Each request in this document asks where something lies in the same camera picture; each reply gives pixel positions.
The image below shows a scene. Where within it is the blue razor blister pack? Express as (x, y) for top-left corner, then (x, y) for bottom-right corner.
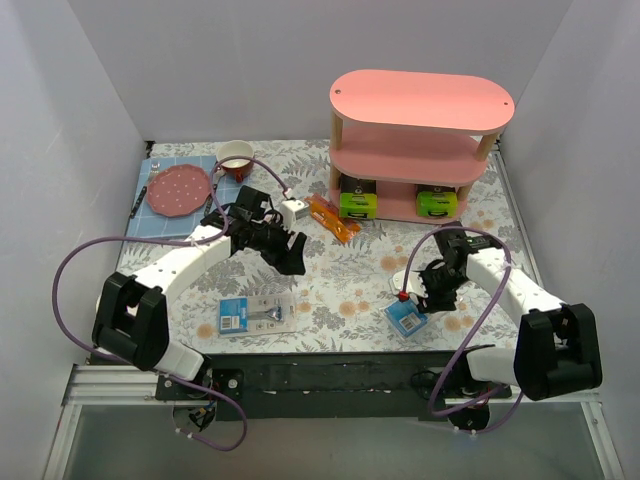
(381, 300), (443, 339)
(217, 293), (297, 337)

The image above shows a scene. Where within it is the black green Gillette razor box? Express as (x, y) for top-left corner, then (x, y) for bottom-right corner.
(339, 175), (378, 220)

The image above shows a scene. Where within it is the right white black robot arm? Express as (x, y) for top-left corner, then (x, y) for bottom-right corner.
(390, 222), (603, 401)

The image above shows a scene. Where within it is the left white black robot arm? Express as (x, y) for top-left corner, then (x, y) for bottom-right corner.
(92, 186), (308, 400)

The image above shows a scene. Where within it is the pink three-tier shelf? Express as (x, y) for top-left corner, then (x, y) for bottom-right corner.
(329, 69), (515, 224)

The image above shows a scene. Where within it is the orange long snack packet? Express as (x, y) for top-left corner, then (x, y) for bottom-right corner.
(305, 193), (361, 244)

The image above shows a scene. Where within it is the red cup white inside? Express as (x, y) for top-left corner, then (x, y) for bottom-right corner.
(216, 140), (255, 183)

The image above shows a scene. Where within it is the floral tablecloth mat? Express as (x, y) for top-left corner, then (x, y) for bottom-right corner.
(134, 140), (537, 354)

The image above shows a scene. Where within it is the pink dotted plate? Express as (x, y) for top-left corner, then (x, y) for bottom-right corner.
(146, 164), (210, 218)

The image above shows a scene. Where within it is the blue checkered placemat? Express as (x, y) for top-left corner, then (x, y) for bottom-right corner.
(126, 156), (216, 239)

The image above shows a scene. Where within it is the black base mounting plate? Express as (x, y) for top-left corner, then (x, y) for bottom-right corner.
(154, 352), (514, 421)

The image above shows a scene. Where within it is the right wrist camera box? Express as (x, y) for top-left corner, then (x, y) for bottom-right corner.
(389, 270), (425, 303)

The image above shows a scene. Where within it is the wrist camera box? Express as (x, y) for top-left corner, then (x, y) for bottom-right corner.
(389, 270), (425, 303)
(279, 199), (310, 225)

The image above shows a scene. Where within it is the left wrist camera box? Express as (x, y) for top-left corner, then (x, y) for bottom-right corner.
(279, 199), (310, 225)

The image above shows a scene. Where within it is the black handled spoon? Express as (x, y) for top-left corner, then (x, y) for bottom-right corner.
(203, 171), (221, 217)

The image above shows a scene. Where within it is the black handled fork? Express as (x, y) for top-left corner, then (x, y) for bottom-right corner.
(129, 161), (160, 219)

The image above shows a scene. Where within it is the aluminium frame rail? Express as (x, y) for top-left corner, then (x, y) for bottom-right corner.
(44, 356), (624, 479)

